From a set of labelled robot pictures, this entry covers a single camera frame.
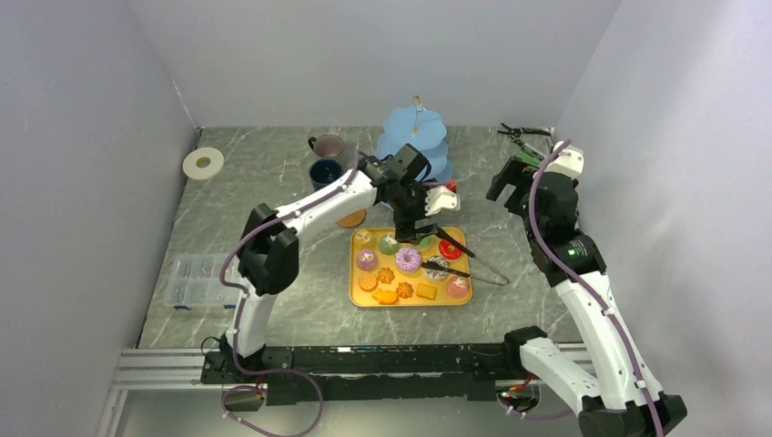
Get green cupcake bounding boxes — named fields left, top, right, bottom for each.
left=378, top=233, right=401, bottom=256

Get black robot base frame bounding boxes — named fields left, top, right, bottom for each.
left=200, top=343, right=541, bottom=412

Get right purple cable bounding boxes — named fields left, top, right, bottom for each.
left=498, top=139, right=665, bottom=437

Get clear plastic screw box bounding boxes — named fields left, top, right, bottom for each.
left=163, top=253, right=239, bottom=310

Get pink cupcake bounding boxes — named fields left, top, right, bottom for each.
left=446, top=276, right=470, bottom=300

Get black food tongs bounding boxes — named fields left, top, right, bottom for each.
left=416, top=224, right=511, bottom=286

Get white tape roll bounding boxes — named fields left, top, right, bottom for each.
left=182, top=147, right=225, bottom=181

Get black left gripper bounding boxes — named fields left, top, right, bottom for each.
left=386, top=180, right=438, bottom=246

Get yellow cupcake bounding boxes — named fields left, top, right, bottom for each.
left=352, top=229, right=375, bottom=249

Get red frosted donut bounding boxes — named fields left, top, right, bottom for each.
left=438, top=239, right=464, bottom=262

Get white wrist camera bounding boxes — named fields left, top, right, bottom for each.
left=546, top=145, right=584, bottom=179
left=424, top=184, right=461, bottom=217

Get purple-grey mug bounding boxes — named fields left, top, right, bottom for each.
left=307, top=134, right=345, bottom=159

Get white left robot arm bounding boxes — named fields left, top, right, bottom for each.
left=220, top=145, right=455, bottom=382

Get green white electronic box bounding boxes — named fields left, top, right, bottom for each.
left=514, top=143, right=546, bottom=168

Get dark blue mug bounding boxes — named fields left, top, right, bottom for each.
left=309, top=158, right=344, bottom=191

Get orange fish-shaped cookie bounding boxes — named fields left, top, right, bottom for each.
left=371, top=290, right=400, bottom=305

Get purple cupcake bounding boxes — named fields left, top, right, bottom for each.
left=354, top=249, right=379, bottom=271

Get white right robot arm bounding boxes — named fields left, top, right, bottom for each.
left=486, top=157, right=687, bottom=436

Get square cracker biscuit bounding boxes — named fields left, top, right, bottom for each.
left=415, top=284, right=437, bottom=300

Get dark orange swirl cookie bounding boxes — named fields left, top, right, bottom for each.
left=395, top=282, right=414, bottom=299

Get black pliers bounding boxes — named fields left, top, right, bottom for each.
left=497, top=123, right=553, bottom=139

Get chocolate white sprinkled donut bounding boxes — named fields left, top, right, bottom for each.
left=421, top=255, right=450, bottom=282

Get green frosted donut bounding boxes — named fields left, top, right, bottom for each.
left=414, top=236, right=434, bottom=253

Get right wooden coaster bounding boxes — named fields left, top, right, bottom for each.
left=337, top=209, right=367, bottom=229

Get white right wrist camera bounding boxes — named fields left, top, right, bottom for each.
left=546, top=145, right=584, bottom=179

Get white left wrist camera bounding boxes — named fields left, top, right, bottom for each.
left=424, top=184, right=461, bottom=217

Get blue three-tier cake stand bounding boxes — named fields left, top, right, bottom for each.
left=375, top=96, right=452, bottom=184

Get round orange cookie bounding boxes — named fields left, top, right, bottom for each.
left=357, top=271, right=379, bottom=292

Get yellow serving tray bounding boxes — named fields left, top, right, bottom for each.
left=349, top=228, right=473, bottom=308

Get purple sprinkled donut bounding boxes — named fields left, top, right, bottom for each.
left=394, top=248, right=422, bottom=273

